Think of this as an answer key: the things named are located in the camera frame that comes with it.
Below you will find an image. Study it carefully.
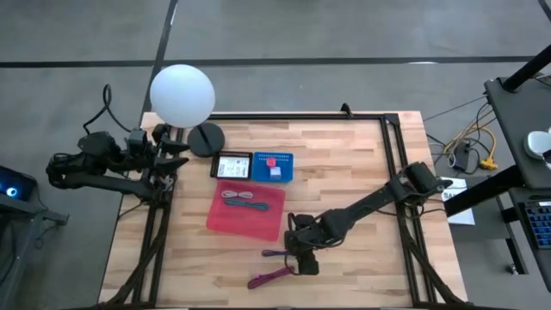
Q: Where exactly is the black side desk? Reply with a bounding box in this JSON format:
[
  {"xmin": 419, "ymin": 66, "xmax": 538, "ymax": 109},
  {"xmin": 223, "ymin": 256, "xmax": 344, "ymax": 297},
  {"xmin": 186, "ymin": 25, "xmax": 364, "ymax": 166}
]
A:
[{"xmin": 484, "ymin": 76, "xmax": 551, "ymax": 294}]

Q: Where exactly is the black keyboard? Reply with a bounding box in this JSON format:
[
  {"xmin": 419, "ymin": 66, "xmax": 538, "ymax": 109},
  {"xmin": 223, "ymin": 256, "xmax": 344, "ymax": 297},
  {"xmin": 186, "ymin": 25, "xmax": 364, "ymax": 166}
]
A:
[{"xmin": 523, "ymin": 201, "xmax": 551, "ymax": 251}]

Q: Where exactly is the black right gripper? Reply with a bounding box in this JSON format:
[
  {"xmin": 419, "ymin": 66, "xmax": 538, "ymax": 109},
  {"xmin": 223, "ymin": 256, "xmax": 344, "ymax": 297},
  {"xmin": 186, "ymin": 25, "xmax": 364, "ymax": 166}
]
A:
[{"xmin": 282, "ymin": 212, "xmax": 322, "ymax": 277}]

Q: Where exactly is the pink translucent bin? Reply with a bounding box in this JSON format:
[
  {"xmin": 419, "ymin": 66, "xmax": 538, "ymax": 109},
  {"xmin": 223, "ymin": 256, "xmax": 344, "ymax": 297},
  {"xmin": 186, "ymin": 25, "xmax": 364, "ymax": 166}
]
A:
[{"xmin": 205, "ymin": 179, "xmax": 288, "ymax": 243}]

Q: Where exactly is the black aluminium table frame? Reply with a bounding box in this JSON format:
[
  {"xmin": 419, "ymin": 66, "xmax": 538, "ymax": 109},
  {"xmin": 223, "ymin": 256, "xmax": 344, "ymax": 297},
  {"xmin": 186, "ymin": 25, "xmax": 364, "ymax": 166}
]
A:
[{"xmin": 101, "ymin": 111, "xmax": 470, "ymax": 310}]

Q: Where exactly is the black power adapter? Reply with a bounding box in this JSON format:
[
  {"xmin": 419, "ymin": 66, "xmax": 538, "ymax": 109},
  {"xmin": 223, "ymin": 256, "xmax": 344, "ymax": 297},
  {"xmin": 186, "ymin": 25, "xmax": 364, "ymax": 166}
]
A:
[{"xmin": 454, "ymin": 144, "xmax": 473, "ymax": 171}]

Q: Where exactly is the white paper sheet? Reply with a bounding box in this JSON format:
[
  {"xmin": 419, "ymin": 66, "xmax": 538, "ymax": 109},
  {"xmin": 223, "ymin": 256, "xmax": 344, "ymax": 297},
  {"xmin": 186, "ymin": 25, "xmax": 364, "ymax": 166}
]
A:
[{"xmin": 441, "ymin": 177, "xmax": 476, "ymax": 226}]

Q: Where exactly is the white round object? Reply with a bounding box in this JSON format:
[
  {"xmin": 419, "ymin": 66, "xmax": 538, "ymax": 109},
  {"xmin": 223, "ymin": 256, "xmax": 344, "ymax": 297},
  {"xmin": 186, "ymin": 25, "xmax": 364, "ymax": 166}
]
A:
[{"xmin": 523, "ymin": 127, "xmax": 551, "ymax": 161}]

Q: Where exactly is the black round lamp base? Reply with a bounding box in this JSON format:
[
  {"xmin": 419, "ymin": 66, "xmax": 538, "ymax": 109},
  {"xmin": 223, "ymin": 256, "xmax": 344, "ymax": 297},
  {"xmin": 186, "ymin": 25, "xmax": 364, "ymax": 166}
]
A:
[{"xmin": 187, "ymin": 121, "xmax": 226, "ymax": 158}]

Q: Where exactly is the black box with label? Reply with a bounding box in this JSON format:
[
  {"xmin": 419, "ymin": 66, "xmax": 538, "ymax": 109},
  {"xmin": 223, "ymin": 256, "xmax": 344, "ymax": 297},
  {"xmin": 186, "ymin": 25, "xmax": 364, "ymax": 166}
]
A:
[{"xmin": 209, "ymin": 150, "xmax": 254, "ymax": 180}]

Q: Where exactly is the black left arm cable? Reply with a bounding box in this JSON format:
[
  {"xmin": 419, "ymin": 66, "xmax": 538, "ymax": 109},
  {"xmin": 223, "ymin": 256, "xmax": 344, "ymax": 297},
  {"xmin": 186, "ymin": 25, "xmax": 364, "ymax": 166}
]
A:
[{"xmin": 82, "ymin": 83, "xmax": 133, "ymax": 135}]

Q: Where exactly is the grey metal stand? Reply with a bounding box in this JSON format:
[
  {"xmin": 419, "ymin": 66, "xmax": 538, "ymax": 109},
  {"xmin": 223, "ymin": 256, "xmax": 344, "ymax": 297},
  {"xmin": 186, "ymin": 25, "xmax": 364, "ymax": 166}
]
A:
[{"xmin": 0, "ymin": 200, "xmax": 70, "ymax": 310}]

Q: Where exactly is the black desk strut bar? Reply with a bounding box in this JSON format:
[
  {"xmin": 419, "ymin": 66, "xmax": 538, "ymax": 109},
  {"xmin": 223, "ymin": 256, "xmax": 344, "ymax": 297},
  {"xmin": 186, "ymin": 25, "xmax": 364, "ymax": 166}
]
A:
[{"xmin": 443, "ymin": 164, "xmax": 526, "ymax": 218}]

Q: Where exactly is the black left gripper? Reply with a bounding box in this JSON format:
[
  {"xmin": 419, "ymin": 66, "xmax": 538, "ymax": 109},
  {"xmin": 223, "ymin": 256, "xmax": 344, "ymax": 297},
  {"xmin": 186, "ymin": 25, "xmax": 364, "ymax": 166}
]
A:
[{"xmin": 126, "ymin": 123, "xmax": 192, "ymax": 173}]

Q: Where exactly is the black pole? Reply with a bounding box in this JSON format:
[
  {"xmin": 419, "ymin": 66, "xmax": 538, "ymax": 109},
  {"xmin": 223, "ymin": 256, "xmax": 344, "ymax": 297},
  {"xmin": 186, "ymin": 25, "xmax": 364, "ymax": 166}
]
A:
[{"xmin": 501, "ymin": 42, "xmax": 551, "ymax": 94}]

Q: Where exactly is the teal cable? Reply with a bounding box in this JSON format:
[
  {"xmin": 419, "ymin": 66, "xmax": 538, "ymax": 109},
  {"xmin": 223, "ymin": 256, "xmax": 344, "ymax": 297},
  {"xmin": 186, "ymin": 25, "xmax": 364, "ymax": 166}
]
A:
[{"xmin": 223, "ymin": 198, "xmax": 271, "ymax": 212}]

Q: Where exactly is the yellow floor cable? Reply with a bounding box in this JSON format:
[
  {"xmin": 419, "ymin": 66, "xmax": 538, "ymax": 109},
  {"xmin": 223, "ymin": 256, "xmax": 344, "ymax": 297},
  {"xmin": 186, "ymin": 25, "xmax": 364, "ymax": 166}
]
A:
[{"xmin": 467, "ymin": 126, "xmax": 499, "ymax": 171}]

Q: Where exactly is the black device with blue light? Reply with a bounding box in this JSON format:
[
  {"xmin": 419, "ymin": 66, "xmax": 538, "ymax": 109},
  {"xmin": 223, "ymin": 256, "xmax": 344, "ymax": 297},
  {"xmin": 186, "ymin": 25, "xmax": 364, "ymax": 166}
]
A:
[{"xmin": 0, "ymin": 165, "xmax": 38, "ymax": 203}]

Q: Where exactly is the thin black floor cable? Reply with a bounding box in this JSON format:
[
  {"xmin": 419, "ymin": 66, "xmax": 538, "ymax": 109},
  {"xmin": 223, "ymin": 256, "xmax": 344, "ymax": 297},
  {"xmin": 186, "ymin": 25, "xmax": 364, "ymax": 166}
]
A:
[{"xmin": 423, "ymin": 95, "xmax": 490, "ymax": 123}]

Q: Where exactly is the blue slotted basket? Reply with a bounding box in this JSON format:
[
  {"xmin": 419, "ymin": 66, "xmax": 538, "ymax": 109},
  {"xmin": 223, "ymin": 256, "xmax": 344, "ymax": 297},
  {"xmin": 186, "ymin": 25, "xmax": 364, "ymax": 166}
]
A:
[{"xmin": 251, "ymin": 151, "xmax": 295, "ymax": 183}]

